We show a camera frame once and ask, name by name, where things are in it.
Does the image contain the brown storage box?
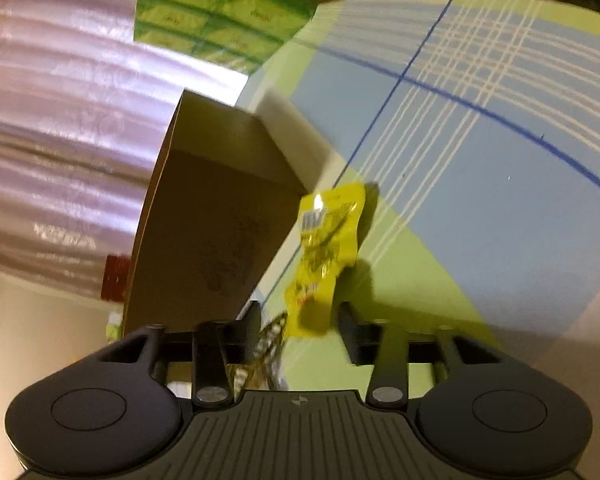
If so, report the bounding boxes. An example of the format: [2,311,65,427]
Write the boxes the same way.
[121,89,353,343]

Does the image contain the yellow snack packet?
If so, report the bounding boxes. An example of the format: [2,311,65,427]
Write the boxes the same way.
[283,183,367,339]

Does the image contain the green tissue boxes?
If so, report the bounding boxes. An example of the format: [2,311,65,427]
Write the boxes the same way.
[105,311,126,343]

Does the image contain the lilac sheer curtain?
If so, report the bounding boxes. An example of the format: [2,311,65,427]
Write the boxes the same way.
[0,0,251,306]

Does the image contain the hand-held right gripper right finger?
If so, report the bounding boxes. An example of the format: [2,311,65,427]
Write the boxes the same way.
[336,301,503,410]

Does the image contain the green tissue pack bundle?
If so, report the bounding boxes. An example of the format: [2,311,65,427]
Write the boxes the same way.
[132,0,321,76]

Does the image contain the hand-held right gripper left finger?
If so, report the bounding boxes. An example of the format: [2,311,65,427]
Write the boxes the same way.
[95,301,262,410]

